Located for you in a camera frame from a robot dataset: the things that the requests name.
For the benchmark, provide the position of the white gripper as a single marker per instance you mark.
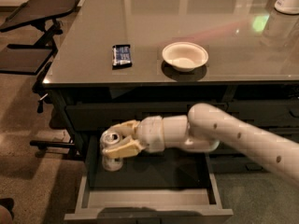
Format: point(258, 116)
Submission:
point(151, 133)

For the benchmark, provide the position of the silver green 7up can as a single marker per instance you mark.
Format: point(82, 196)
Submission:
point(109, 142)

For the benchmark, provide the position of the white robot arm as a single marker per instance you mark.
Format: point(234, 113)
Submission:
point(200, 131)

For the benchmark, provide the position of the closed grey top drawer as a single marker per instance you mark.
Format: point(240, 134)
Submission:
point(93, 117)

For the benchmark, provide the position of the open grey middle drawer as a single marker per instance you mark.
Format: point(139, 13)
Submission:
point(169, 188)

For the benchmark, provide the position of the right bottom grey drawer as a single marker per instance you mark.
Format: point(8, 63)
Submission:
point(234, 164)

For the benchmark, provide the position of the right top grey drawer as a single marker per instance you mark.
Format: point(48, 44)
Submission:
point(266, 113)

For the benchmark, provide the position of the blue snack packet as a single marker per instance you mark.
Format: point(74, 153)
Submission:
point(121, 56)

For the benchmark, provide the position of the white paper bowl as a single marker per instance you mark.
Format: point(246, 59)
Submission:
point(185, 56)

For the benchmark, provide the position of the dark adjustable side stand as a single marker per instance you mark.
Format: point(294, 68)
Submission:
point(37, 22)

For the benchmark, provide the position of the white container with label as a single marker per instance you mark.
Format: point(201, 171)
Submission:
point(290, 7)

